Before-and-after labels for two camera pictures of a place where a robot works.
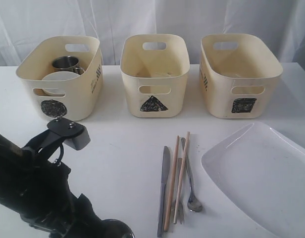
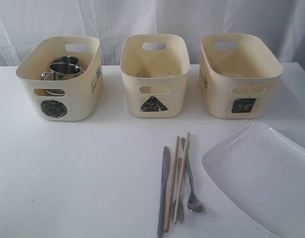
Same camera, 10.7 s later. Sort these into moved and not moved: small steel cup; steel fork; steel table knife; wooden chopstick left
Moved: small steel cup
Not moved: steel table knife; steel fork; wooden chopstick left
